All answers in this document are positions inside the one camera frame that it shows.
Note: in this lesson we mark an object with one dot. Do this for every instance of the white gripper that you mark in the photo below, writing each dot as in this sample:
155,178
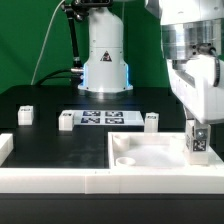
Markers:
194,88

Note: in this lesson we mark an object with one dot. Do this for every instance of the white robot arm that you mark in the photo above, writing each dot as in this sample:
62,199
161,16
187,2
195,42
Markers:
182,38

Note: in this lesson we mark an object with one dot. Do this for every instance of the white U-shaped obstacle fence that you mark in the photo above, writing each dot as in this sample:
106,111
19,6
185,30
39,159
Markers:
190,180

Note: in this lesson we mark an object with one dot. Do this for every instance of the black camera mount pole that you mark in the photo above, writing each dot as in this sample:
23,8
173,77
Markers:
78,10

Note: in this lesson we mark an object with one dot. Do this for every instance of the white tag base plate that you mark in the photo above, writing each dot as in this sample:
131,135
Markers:
104,117

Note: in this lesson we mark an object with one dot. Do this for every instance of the white square tabletop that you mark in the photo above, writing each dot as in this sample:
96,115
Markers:
153,150

